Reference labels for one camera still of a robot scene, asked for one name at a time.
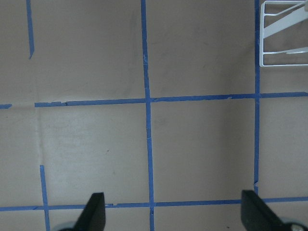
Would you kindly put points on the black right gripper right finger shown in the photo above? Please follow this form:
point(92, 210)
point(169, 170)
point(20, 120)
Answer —
point(257, 216)

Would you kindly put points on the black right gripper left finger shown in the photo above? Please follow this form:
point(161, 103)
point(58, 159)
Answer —
point(93, 216)

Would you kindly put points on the white wire dish rack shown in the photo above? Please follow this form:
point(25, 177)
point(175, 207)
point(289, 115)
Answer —
point(273, 23)

